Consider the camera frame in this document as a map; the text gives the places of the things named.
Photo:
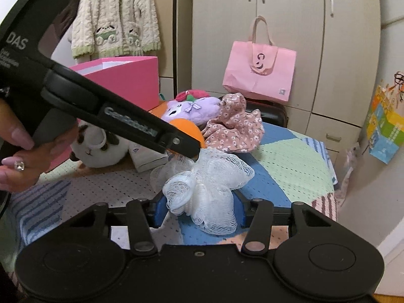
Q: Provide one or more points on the cream knitted cardigan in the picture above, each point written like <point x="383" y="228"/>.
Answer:
<point x="110" y="6"/>

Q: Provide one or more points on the purple plush toy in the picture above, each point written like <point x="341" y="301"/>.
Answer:
<point x="189" y="113"/>

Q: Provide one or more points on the white panda plush toy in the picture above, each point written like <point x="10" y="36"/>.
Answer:
<point x="97" y="151"/>

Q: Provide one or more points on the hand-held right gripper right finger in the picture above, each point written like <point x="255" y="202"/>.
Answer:
<point x="240" y="214"/>

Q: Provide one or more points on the white soft packet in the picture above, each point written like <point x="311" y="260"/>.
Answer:
<point x="145" y="159"/>

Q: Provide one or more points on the pink cardboard box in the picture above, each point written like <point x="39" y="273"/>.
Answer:
<point x="132" y="82"/>

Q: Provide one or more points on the black suitcase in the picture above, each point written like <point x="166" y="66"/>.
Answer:
<point x="274" y="113"/>

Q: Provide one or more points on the patchwork knitted blanket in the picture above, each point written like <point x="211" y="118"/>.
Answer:
<point x="284" y="164"/>

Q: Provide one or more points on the white mesh bath pouf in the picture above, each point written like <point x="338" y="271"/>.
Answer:
<point x="205" y="180"/>

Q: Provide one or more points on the beige wardrobe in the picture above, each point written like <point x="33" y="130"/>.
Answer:
<point x="299" y="6"/>

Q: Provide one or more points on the orange round plush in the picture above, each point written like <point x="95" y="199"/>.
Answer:
<point x="189" y="127"/>

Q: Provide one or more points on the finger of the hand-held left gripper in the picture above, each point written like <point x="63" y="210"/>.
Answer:
<point x="186" y="146"/>

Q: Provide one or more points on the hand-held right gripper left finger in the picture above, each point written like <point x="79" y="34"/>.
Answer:
<point x="159" y="210"/>

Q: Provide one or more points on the pink paper shopping bag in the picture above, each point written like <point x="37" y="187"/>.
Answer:
<point x="246" y="69"/>

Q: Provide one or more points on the pink floral cloth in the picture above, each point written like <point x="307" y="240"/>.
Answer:
<point x="233" y="132"/>

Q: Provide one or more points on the person's left hand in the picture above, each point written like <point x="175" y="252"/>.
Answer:
<point x="41" y="161"/>

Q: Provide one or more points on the colourful printed paper bag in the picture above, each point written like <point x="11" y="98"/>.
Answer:
<point x="385" y="126"/>

